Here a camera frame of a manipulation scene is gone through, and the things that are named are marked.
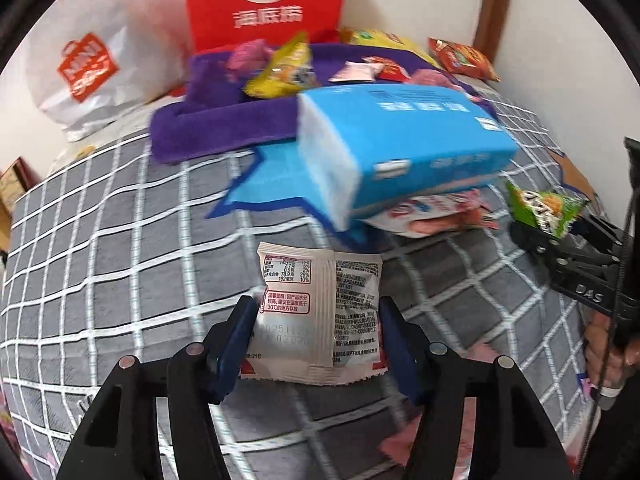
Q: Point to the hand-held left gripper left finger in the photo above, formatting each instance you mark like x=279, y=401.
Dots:
x=235, y=350

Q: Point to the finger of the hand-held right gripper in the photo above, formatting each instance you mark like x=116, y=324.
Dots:
x=535, y=247
x=602, y=240

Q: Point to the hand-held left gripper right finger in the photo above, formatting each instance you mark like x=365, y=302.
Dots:
x=400, y=355

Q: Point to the green snack packet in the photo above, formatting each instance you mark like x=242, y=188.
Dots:
x=542, y=207

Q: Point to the person's right forearm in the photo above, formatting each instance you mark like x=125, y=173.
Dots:
x=620, y=440

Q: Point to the person's right hand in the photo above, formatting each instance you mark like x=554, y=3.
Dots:
x=597, y=355

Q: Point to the brown star-shaped mat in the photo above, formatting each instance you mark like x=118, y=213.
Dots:
x=575, y=177

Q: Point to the grey checked bed sheet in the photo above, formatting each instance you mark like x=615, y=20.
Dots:
x=125, y=240

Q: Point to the blue star-shaped felt mat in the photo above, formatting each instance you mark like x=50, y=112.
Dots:
x=270, y=180

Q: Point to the blue tissue pack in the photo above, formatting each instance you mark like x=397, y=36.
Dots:
x=400, y=135

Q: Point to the orange snack packet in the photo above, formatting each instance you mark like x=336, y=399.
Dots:
x=462, y=57

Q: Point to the red snack packet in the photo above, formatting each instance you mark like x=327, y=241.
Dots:
x=390, y=67

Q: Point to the purple fuzzy tray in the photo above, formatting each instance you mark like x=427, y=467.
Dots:
x=210, y=120

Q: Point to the white printed quilt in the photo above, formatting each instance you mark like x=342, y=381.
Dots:
x=120, y=132

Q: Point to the yellow toy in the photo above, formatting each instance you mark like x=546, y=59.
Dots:
x=82, y=151

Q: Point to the large yellow snack bag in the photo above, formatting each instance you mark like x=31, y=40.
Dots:
x=385, y=40

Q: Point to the wooden box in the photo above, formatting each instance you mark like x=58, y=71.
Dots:
x=12, y=185

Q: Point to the yellow snack packet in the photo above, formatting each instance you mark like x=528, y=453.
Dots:
x=285, y=67

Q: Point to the white plastic shopping bag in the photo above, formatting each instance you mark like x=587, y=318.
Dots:
x=90, y=70

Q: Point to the red paper bag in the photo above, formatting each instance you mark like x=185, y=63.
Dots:
x=265, y=5

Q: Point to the brown wooden door frame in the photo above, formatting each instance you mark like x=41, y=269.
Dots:
x=492, y=5

